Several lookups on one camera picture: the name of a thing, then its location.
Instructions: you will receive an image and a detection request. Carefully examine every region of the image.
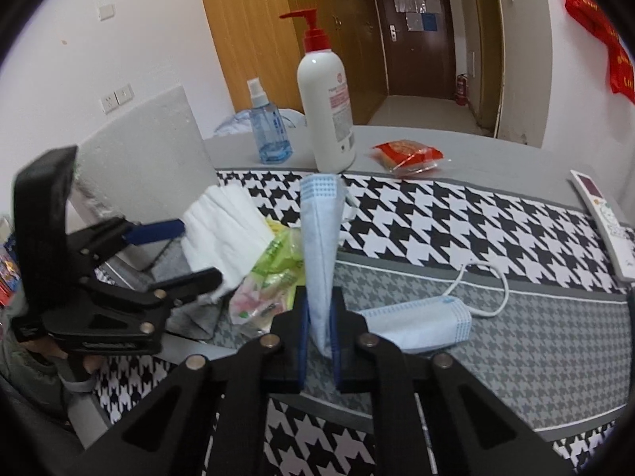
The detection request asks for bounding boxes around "white tissue paper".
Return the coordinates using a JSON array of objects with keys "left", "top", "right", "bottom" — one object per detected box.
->
[{"left": 181, "top": 184, "right": 275, "bottom": 302}]

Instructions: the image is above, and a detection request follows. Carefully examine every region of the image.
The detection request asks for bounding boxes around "green tissue pack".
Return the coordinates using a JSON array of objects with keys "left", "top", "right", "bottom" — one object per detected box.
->
[{"left": 228, "top": 218, "right": 306, "bottom": 338}]

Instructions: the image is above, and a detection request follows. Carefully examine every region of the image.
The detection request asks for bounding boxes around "blue face mask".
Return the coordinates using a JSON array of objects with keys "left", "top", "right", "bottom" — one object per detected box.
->
[
  {"left": 354, "top": 261, "right": 510, "bottom": 356},
  {"left": 300, "top": 173, "right": 353, "bottom": 359}
]

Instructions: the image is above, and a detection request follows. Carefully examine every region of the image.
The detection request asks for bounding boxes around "person's left hand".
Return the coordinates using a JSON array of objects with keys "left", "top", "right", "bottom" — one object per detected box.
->
[{"left": 21, "top": 338, "right": 106, "bottom": 382}]

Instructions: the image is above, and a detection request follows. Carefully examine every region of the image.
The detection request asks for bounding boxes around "grey sock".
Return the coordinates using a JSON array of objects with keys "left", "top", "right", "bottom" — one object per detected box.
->
[{"left": 148, "top": 236, "right": 222, "bottom": 342}]

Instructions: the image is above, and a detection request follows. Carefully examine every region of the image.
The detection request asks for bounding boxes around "white foam box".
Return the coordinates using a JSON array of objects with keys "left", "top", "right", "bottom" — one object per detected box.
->
[{"left": 67, "top": 84, "right": 220, "bottom": 274}]

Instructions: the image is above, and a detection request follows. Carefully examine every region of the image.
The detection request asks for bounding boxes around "houndstooth table mat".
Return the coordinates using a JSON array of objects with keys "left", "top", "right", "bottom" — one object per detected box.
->
[{"left": 96, "top": 169, "right": 634, "bottom": 475}]

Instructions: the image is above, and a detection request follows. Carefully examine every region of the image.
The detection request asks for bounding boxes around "blue spray bottle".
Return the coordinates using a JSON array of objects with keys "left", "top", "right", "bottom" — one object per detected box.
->
[{"left": 248, "top": 77, "right": 293, "bottom": 165}]

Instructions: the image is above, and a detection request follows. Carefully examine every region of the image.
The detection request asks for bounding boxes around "light blue cloth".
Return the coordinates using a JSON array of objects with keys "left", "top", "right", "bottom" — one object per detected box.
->
[{"left": 212, "top": 109, "right": 307, "bottom": 138}]

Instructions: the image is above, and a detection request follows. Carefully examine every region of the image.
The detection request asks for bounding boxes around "white remote control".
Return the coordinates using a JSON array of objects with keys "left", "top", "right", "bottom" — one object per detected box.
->
[{"left": 570, "top": 170, "right": 635, "bottom": 282}]

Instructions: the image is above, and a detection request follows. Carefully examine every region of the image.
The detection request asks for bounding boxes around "white red pump bottle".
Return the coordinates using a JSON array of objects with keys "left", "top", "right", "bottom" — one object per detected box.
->
[{"left": 280, "top": 9, "right": 356, "bottom": 173}]

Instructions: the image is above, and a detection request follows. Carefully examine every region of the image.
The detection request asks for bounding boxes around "red snack packet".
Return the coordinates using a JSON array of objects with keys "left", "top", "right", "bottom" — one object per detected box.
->
[{"left": 371, "top": 140, "right": 449, "bottom": 177}]

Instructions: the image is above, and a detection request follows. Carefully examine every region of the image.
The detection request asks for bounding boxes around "wooden wardrobe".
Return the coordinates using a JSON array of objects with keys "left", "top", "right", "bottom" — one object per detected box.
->
[{"left": 202, "top": 0, "right": 387, "bottom": 125}]

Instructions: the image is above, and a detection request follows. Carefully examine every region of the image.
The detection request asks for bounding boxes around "red fire extinguisher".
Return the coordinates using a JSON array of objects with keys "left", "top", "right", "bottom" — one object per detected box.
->
[{"left": 454, "top": 73, "right": 468, "bottom": 106}]

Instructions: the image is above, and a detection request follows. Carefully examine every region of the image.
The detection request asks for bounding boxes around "dark brown door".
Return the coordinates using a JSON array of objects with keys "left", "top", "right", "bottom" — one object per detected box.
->
[{"left": 377, "top": 0, "right": 456, "bottom": 100}]

